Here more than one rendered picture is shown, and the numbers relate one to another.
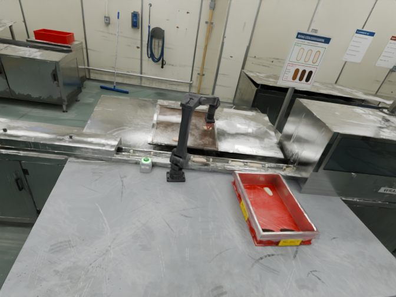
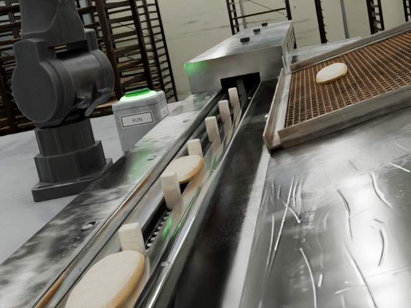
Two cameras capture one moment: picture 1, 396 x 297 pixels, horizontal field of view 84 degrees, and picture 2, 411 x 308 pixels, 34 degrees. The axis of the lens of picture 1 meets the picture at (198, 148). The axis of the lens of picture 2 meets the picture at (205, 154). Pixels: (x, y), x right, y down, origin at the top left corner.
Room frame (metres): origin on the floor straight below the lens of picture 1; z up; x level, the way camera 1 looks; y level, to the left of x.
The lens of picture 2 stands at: (1.52, -0.65, 1.00)
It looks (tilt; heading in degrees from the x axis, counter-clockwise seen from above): 11 degrees down; 108
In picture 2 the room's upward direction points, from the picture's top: 11 degrees counter-clockwise
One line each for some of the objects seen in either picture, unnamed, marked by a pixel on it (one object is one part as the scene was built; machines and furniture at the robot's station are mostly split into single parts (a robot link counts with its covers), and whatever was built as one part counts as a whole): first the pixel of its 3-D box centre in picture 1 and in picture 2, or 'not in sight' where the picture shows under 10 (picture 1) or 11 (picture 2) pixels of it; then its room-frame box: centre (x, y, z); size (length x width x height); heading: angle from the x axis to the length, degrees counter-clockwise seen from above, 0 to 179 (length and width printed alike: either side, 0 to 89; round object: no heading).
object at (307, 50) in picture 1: (303, 61); not in sight; (2.12, -0.77, 1.50); 0.33 x 0.01 x 0.45; 98
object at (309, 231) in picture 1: (269, 204); not in sight; (0.95, -0.47, 0.87); 0.49 x 0.34 x 0.10; 13
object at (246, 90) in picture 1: (294, 111); not in sight; (3.66, -1.51, 0.51); 1.93 x 1.05 x 1.02; 98
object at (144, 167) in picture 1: (145, 166); (147, 131); (1.12, 0.31, 0.84); 0.08 x 0.08 x 0.11; 8
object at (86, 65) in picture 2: (178, 161); (69, 92); (1.12, 0.11, 0.94); 0.09 x 0.05 x 0.10; 161
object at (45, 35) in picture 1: (55, 36); not in sight; (4.00, 2.77, 0.93); 0.51 x 0.36 x 0.13; 102
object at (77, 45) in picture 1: (60, 66); not in sight; (4.00, 2.77, 0.44); 0.70 x 0.55 x 0.87; 98
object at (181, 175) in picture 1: (176, 172); (69, 154); (1.09, 0.11, 0.86); 0.12 x 0.09 x 0.08; 105
